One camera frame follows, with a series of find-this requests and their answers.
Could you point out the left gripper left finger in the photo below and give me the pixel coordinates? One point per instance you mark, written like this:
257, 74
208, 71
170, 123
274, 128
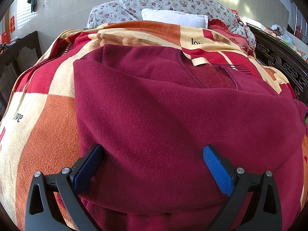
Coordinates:
42, 210

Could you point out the orange red patterned blanket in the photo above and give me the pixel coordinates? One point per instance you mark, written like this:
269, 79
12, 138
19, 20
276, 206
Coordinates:
39, 129

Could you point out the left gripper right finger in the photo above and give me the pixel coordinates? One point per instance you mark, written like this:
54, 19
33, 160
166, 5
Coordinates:
264, 209

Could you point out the floral quilt bundle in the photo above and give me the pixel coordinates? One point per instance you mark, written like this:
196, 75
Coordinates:
129, 10

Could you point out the dark carved wooden headboard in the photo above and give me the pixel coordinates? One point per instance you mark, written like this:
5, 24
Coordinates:
272, 52

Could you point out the white pillow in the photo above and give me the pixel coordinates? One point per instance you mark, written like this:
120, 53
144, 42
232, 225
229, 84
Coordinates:
174, 17

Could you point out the red embroidered pillow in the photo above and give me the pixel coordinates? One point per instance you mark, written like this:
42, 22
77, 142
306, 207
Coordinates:
220, 27

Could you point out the dark wooden cabinet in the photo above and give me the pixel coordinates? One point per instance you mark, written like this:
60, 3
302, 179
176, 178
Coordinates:
10, 69

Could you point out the maroon fleece garment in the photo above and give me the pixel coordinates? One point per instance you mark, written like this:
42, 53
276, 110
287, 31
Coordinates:
153, 111

